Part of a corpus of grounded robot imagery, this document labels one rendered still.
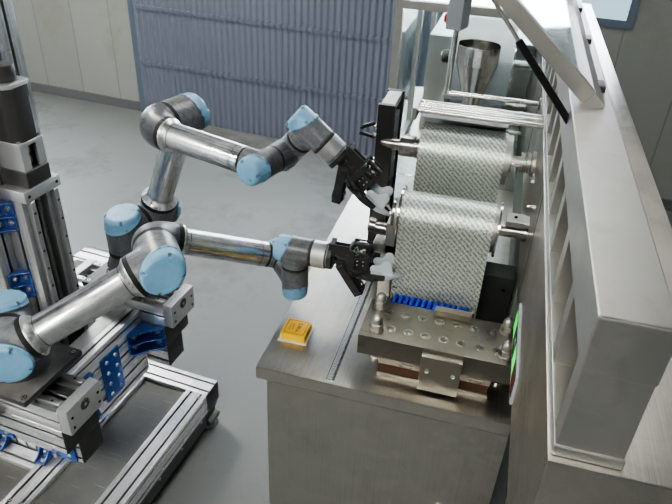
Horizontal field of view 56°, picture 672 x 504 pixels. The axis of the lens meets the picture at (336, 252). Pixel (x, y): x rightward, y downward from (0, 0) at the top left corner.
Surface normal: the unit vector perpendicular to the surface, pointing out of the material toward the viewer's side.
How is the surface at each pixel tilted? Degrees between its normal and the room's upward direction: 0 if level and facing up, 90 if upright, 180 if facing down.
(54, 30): 90
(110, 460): 0
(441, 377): 90
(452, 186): 92
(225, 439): 0
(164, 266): 87
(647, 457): 0
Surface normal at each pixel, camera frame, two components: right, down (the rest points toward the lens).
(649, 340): -0.26, 0.51
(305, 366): 0.04, -0.84
